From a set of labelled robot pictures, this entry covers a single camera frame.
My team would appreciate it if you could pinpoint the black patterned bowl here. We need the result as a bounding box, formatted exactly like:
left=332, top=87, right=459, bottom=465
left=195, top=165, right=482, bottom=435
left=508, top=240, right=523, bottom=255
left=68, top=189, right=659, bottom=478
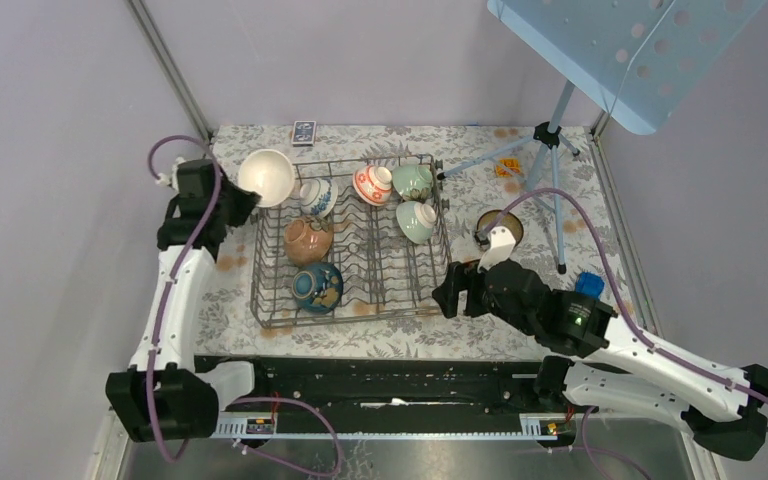
left=473, top=209, right=525, bottom=250

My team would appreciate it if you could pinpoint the green dotted white bowl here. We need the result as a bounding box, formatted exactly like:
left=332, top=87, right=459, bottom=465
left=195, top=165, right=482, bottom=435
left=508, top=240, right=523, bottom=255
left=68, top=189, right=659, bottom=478
left=396, top=201, right=437, bottom=244

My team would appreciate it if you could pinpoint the orange bowl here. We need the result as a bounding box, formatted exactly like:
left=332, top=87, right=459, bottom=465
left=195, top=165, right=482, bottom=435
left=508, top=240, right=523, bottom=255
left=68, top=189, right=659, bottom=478
left=236, top=149, right=296, bottom=208

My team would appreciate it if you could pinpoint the grey wire dish rack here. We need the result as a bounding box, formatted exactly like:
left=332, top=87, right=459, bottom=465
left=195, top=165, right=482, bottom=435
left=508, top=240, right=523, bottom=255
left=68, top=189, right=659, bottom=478
left=250, top=153, right=452, bottom=328

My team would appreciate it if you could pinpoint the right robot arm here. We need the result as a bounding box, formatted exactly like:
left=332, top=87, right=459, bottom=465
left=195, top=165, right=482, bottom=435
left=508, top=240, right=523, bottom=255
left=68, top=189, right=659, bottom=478
left=432, top=260, right=768, bottom=461

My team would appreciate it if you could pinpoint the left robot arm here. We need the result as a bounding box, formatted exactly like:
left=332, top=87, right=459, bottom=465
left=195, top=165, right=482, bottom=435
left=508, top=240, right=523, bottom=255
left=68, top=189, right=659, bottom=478
left=105, top=159, right=271, bottom=442

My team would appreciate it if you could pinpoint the blue toy block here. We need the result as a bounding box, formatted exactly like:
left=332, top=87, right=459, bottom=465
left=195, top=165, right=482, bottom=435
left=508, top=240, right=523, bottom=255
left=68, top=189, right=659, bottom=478
left=575, top=272, right=605, bottom=299

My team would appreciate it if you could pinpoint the pale green bowl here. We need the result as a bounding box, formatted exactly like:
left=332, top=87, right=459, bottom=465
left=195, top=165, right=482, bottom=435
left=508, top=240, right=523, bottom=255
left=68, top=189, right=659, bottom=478
left=392, top=164, right=434, bottom=202

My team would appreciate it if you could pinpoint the brown floral bowl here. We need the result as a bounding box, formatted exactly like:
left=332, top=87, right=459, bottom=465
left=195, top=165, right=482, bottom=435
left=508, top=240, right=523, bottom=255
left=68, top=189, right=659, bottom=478
left=283, top=215, right=334, bottom=267

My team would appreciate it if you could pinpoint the orange butterfly toy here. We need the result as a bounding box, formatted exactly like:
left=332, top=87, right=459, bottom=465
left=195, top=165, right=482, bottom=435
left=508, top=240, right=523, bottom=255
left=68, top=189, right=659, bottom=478
left=494, top=157, right=522, bottom=177

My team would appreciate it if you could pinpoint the dark blue bowl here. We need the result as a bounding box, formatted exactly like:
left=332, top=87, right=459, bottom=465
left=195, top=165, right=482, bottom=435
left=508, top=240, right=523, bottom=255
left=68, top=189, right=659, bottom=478
left=291, top=262, right=344, bottom=314

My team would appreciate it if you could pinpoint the white blue floral bowl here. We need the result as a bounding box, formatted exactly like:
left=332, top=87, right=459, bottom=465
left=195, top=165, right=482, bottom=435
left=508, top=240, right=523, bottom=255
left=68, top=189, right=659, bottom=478
left=299, top=178, right=338, bottom=218

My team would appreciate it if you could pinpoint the red white bowl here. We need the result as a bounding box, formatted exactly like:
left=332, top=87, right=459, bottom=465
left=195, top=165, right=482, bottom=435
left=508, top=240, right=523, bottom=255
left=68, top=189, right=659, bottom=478
left=352, top=165, right=393, bottom=207

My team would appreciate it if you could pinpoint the playing card box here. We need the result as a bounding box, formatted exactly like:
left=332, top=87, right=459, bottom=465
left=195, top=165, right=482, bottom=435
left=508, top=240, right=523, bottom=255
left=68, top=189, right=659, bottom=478
left=291, top=120, right=317, bottom=147

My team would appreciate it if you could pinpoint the blue music stand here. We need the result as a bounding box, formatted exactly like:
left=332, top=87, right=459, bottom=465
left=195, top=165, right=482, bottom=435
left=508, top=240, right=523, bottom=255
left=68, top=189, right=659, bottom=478
left=436, top=0, right=768, bottom=276

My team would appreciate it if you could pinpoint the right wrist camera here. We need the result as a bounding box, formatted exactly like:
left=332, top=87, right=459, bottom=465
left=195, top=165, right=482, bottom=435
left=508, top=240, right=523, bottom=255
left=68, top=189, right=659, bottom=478
left=478, top=226, right=517, bottom=271

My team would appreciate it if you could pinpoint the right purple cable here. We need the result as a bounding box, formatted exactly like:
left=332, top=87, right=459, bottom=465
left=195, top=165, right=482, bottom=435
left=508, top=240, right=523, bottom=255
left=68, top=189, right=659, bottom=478
left=476, top=187, right=768, bottom=433

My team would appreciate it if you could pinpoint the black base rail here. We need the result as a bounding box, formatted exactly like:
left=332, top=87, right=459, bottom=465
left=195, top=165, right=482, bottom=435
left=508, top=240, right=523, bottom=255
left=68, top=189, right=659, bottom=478
left=228, top=357, right=585, bottom=438

